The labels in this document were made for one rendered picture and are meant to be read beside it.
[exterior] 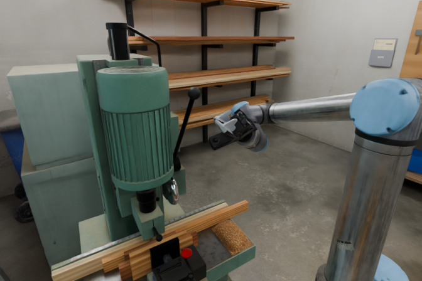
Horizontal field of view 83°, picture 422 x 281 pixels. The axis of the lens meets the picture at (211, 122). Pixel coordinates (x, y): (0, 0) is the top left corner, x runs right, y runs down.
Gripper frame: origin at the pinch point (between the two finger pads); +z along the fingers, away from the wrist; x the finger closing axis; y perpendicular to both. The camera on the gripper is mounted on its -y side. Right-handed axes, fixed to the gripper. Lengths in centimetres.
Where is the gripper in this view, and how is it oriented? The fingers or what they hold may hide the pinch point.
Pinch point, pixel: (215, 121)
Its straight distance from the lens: 72.1
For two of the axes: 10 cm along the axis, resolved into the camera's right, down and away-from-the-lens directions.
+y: 7.7, -5.9, -2.5
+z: -4.8, -2.8, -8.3
